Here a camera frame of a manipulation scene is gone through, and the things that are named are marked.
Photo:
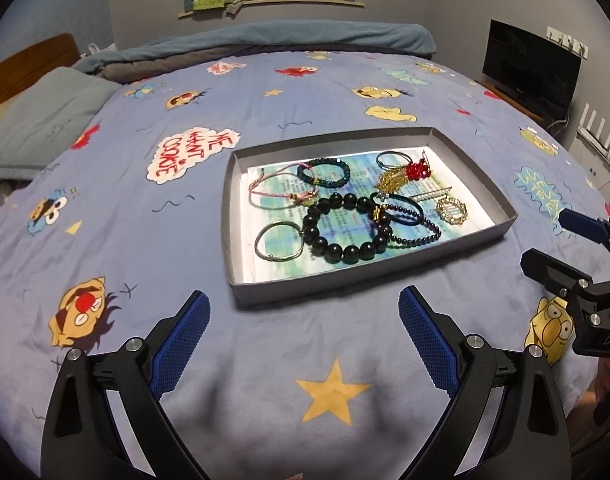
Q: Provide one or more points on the wooden window shelf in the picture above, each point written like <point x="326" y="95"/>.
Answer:
<point x="285" y="5"/>

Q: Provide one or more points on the white wall hooks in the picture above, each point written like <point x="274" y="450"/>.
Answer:
<point x="567" y="39"/>

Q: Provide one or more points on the teal blanket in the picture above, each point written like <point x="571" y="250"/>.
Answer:
<point x="285" y="35"/>

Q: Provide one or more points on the pearl hair clip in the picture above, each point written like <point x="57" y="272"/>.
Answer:
<point x="430" y="194"/>

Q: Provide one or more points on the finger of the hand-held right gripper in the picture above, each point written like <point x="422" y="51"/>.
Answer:
<point x="550" y="270"/>
<point x="580" y="225"/>

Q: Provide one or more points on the thin silver bangle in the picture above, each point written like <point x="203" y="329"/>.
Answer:
<point x="377" y="160"/>

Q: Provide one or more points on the grey cardboard box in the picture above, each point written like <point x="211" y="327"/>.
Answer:
<point x="335" y="287"/>

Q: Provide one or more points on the cartoon printed bed sheet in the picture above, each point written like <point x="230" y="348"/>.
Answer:
<point x="135" y="240"/>

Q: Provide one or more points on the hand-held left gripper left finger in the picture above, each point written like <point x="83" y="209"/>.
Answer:
<point x="185" y="340"/>

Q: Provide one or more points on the grey blanket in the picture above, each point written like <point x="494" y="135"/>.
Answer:
<point x="140" y="70"/>

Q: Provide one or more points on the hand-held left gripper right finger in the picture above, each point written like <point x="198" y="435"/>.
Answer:
<point x="430" y="340"/>

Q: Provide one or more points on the white router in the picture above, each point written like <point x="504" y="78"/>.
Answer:
<point x="595" y="145"/>

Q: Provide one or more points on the black monitor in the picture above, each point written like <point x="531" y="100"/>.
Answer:
<point x="530" y="65"/>

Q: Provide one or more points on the blue printed paper sheet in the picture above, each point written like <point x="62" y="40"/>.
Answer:
<point x="362" y="172"/>

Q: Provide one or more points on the grey pillow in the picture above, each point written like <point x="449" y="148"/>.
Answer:
<point x="45" y="115"/>

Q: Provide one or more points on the wooden headboard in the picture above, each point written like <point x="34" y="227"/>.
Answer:
<point x="25" y="67"/>

